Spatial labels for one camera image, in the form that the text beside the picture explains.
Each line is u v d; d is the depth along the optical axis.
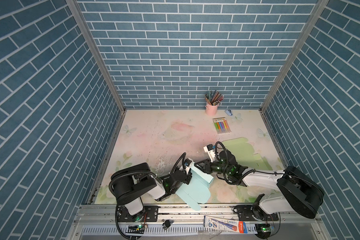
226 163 0.64
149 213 0.74
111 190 0.46
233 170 0.67
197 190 0.82
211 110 1.14
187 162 0.74
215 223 0.71
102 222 0.72
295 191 0.43
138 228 0.71
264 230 0.70
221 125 1.09
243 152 0.97
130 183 0.47
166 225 0.68
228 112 1.19
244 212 0.74
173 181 0.65
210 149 0.77
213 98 1.13
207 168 0.72
